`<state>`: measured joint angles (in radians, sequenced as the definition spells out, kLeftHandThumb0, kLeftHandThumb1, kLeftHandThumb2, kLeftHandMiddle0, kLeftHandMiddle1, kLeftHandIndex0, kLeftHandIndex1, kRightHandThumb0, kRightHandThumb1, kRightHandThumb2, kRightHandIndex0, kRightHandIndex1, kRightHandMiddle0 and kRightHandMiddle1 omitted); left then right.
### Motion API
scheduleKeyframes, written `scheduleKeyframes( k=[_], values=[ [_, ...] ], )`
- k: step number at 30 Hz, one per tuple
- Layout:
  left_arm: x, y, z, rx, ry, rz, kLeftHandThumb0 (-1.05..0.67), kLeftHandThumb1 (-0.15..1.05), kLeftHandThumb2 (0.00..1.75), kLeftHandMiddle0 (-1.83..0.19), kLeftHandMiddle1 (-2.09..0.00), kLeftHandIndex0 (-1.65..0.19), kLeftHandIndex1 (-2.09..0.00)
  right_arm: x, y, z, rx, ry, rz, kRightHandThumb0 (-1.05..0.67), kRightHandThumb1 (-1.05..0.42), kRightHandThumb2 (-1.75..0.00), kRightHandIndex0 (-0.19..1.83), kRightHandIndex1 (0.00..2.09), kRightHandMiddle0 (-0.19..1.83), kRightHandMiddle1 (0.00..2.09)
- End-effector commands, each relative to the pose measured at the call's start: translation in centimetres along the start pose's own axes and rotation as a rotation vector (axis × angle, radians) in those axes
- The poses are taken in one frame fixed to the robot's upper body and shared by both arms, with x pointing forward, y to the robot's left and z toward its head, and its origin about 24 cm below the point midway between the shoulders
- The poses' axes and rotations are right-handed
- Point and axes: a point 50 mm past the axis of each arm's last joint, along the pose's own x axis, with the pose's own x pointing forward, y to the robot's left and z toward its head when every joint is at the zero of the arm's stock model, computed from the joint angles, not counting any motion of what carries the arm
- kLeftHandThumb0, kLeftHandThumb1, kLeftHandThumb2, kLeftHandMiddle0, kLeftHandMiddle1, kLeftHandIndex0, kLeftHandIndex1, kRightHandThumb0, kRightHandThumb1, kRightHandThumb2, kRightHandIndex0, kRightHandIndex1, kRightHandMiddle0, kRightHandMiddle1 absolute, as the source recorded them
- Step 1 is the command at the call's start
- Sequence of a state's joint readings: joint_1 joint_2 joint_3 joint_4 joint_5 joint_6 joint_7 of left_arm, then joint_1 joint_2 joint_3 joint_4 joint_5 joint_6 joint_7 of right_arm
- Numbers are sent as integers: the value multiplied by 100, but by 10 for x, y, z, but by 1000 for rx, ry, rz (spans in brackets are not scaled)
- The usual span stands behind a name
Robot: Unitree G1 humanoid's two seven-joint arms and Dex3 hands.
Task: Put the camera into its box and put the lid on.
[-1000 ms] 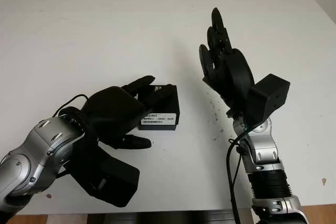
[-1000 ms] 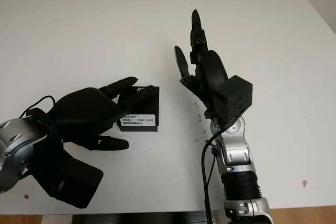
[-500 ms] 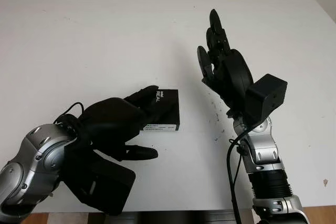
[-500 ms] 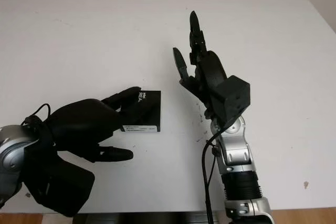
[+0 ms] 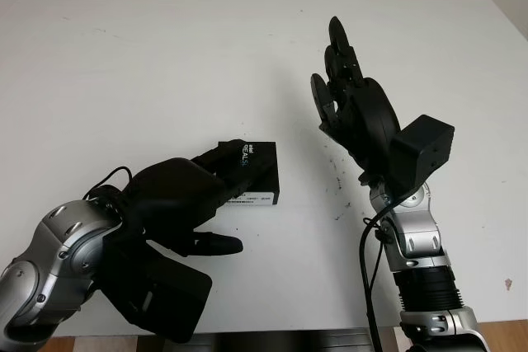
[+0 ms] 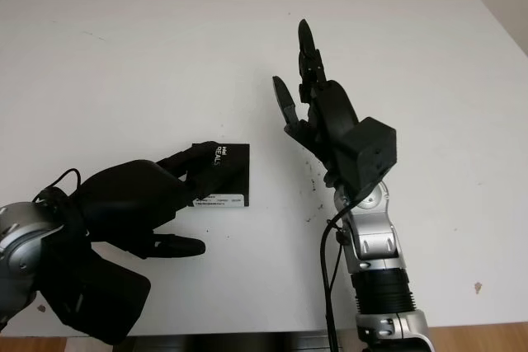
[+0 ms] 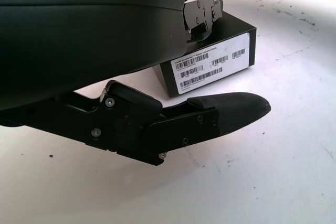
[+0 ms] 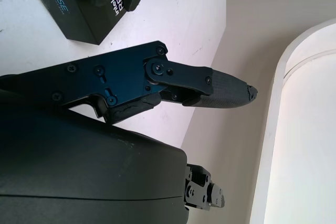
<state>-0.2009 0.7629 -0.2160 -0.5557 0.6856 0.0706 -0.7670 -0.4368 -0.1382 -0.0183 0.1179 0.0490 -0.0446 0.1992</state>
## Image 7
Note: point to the black printed RealSense box lid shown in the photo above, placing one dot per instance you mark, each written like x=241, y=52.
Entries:
x=228, y=51

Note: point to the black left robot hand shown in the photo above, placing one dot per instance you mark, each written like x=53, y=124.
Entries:
x=78, y=51

